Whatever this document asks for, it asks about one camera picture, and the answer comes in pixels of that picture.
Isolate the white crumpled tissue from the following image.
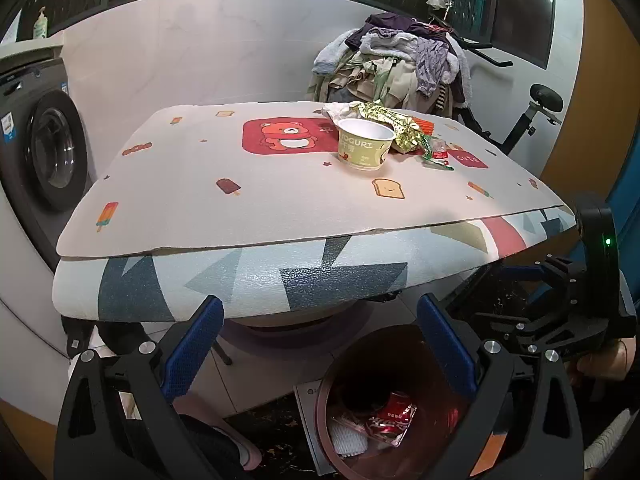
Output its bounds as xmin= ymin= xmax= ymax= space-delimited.
xmin=321 ymin=101 xmax=356 ymax=121

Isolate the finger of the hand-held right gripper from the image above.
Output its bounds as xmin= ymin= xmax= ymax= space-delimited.
xmin=494 ymin=256 xmax=584 ymax=302
xmin=449 ymin=309 xmax=567 ymax=356

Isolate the pile of clothes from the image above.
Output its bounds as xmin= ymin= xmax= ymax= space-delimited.
xmin=306 ymin=14 xmax=473 ymax=113

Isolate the person's dark trouser leg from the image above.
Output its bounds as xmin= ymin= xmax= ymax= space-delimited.
xmin=125 ymin=410 xmax=241 ymax=480

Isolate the black exercise bike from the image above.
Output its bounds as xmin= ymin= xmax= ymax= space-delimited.
xmin=440 ymin=10 xmax=566 ymax=156

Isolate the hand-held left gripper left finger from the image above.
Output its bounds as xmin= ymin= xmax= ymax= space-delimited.
xmin=54 ymin=295 xmax=226 ymax=480

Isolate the gold foil wrapper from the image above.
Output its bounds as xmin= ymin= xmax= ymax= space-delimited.
xmin=350 ymin=101 xmax=433 ymax=153

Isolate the pink slipper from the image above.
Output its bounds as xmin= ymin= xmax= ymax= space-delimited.
xmin=175 ymin=395 xmax=263 ymax=471

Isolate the printed cartoon table mat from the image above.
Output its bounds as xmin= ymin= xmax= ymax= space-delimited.
xmin=56 ymin=101 xmax=576 ymax=261

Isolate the green candy wrapper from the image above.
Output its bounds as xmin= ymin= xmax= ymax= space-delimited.
xmin=419 ymin=135 xmax=456 ymax=171

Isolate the purple round table base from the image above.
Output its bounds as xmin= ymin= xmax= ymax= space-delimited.
xmin=215 ymin=300 xmax=376 ymax=348

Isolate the grey flat board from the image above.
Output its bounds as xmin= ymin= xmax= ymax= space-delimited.
xmin=294 ymin=381 xmax=328 ymax=476

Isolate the white foam fruit net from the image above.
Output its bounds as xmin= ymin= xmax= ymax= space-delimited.
xmin=327 ymin=417 xmax=371 ymax=457

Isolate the person's right hand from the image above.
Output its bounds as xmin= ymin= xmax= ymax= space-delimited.
xmin=567 ymin=337 xmax=633 ymax=388

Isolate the white yogurt cup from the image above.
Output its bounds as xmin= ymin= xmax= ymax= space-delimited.
xmin=337 ymin=118 xmax=396 ymax=171

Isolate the person's right forearm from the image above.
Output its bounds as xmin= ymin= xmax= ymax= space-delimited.
xmin=582 ymin=385 xmax=636 ymax=471

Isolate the grey front-load washing machine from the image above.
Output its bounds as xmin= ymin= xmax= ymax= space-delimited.
xmin=0 ymin=57 xmax=96 ymax=261

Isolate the brown round trash bin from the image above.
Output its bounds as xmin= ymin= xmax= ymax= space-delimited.
xmin=315 ymin=325 xmax=481 ymax=480

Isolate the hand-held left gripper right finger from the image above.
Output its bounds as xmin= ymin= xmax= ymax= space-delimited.
xmin=416 ymin=293 xmax=586 ymax=480

